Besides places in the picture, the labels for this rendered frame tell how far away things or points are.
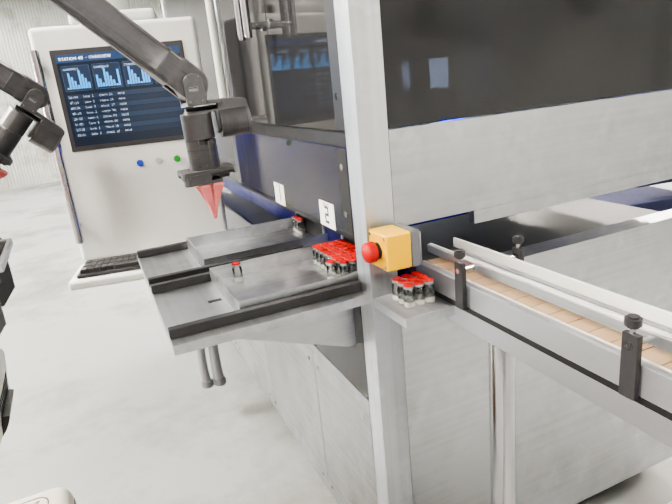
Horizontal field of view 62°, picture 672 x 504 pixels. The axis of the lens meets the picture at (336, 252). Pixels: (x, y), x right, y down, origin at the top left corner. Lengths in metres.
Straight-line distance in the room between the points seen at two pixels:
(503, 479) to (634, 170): 0.81
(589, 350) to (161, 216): 1.51
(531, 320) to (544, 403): 0.68
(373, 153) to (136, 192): 1.10
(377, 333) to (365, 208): 0.27
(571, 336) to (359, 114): 0.53
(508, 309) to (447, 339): 0.35
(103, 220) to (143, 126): 0.35
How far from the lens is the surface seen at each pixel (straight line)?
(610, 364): 0.84
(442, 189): 1.18
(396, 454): 1.36
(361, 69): 1.07
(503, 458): 1.22
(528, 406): 1.55
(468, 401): 1.41
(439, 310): 1.08
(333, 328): 1.25
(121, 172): 2.00
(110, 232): 2.04
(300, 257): 1.42
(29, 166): 11.59
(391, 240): 1.03
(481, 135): 1.23
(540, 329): 0.92
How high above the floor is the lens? 1.31
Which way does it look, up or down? 17 degrees down
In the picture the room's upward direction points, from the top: 6 degrees counter-clockwise
